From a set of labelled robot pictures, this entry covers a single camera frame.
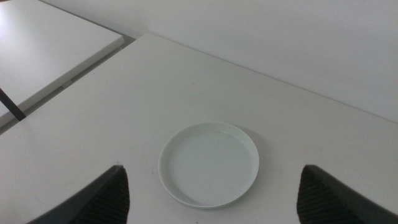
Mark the white bowl with ringed inside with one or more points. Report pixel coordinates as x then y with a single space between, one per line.
208 161

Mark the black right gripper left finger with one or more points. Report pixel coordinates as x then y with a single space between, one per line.
102 199

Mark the white side table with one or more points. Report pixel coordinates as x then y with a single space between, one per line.
46 46

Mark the thin black bar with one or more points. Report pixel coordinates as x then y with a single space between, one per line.
12 107

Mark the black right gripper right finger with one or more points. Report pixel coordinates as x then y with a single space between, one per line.
326 199

